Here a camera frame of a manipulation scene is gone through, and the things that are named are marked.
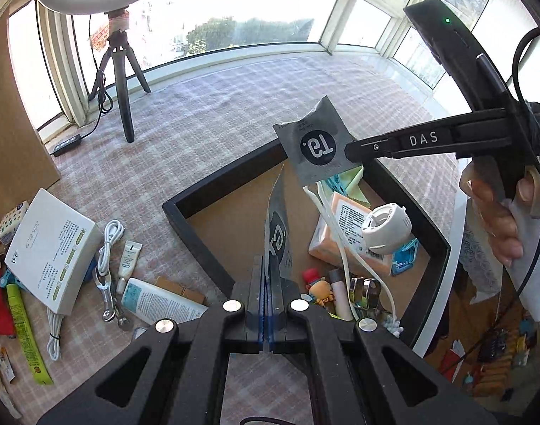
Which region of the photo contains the white usb cable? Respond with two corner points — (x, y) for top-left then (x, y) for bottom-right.
(46, 219), (125, 361)

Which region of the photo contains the green cream tube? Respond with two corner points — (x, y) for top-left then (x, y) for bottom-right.
(5, 283), (55, 386)

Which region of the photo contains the small white tube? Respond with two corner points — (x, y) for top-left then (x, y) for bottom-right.
(116, 240), (143, 294)

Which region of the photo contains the metal nail clipper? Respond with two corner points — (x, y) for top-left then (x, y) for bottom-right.
(94, 268), (134, 332)

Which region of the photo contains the white window frame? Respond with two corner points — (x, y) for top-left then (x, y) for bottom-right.
(0, 0), (540, 111)

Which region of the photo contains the plaid cloth covered desktop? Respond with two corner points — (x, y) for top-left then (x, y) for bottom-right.
(0, 53), (470, 425)

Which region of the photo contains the brown cardboard piece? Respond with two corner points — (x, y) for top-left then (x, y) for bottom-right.
(154, 276), (207, 306)

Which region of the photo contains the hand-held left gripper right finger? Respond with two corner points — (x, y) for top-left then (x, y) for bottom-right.
(267, 270), (499, 425)

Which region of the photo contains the white round plastic container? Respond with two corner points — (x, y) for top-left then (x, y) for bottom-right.
(361, 203), (413, 255)

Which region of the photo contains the white printed box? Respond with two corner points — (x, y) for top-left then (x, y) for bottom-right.
(4, 188), (103, 317)

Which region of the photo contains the black cable with controller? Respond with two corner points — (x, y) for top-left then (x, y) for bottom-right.
(52, 13), (113, 158)

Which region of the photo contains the orange white tissue packet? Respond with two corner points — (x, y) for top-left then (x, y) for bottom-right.
(308, 191), (397, 277)

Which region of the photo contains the grey patterned cloth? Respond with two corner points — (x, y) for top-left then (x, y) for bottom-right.
(458, 219), (503, 304)

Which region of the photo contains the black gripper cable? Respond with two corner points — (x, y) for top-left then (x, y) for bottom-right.
(438, 27), (540, 364)

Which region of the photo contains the pale green cloth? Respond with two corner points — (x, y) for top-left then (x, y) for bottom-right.
(330, 166), (366, 206)

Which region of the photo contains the thick white cable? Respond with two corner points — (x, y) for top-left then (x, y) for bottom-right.
(303, 183), (401, 319)

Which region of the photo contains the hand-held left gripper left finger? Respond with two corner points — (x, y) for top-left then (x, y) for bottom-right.
(37, 254), (266, 425)

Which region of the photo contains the metal ring clip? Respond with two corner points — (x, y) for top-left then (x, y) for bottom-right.
(349, 277), (382, 315)

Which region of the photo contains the white bead string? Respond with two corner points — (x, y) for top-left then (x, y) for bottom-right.
(381, 314), (406, 337)

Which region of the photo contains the teal plastic clip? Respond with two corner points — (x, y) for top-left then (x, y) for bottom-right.
(0, 272), (27, 290)

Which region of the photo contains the white blue printed tube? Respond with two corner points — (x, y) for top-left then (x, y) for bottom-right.
(120, 278), (209, 326)

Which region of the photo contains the orange toy keychain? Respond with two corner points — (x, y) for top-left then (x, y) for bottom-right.
(302, 268), (337, 306)

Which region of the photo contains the grey foil sachet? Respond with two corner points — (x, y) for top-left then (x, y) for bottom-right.
(274, 95), (364, 187)
(265, 166), (295, 282)

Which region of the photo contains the person's right hand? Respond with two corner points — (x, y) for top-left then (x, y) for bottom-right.
(458, 161), (540, 267)

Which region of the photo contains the beige cylindrical tube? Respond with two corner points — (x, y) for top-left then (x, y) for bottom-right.
(327, 268), (355, 322)

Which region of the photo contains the white patterned tissue pack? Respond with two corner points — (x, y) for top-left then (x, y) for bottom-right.
(0, 200), (30, 246)

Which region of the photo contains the small orange white sachet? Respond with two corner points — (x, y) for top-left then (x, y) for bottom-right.
(0, 347), (18, 385)

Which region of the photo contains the person's right forearm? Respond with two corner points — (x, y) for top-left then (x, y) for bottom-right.
(511, 204), (540, 322)

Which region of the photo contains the colourful toy pile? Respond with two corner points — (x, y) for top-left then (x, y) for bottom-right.
(469, 319), (540, 401)

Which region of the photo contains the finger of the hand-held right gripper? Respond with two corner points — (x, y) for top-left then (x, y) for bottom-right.
(344, 110), (512, 162)

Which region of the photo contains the black tray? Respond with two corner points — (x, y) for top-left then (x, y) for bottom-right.
(161, 135), (452, 359)

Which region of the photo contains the black tripod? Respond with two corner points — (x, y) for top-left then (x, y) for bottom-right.
(90, 9), (152, 143)

